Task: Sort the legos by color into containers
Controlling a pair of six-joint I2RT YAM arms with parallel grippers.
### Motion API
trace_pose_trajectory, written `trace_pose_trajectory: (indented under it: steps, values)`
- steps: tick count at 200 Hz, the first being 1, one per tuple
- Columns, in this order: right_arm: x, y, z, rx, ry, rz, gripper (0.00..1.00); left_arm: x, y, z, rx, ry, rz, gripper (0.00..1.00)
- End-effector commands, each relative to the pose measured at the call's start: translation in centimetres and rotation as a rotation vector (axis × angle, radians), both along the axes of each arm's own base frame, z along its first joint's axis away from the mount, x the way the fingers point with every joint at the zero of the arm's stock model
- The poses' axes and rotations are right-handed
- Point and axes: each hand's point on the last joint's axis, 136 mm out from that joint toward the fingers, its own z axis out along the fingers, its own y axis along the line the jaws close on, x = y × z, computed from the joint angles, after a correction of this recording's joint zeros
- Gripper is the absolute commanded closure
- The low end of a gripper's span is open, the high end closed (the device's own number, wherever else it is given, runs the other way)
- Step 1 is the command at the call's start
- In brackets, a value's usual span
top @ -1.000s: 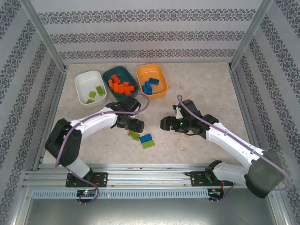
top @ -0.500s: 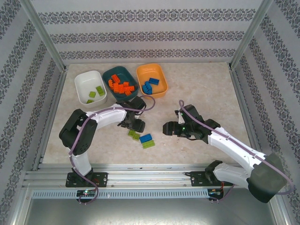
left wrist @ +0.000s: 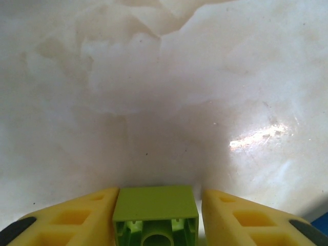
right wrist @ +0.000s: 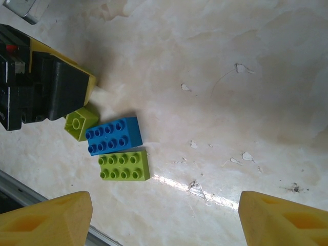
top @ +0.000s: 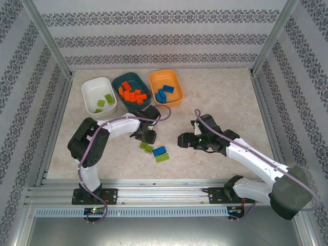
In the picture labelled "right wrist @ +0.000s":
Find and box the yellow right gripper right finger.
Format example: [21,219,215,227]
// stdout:
[239,191,328,246]

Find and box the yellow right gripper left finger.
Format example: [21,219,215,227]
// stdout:
[0,191,93,246]

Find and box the small green two-by-two lego brick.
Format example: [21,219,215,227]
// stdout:
[64,107,100,142]

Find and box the blue two-by-four lego brick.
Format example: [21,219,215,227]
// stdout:
[85,116,143,156]

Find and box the green two-by-four lego brick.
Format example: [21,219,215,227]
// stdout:
[98,150,151,182]

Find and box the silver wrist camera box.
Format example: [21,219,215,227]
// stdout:
[2,0,37,26]

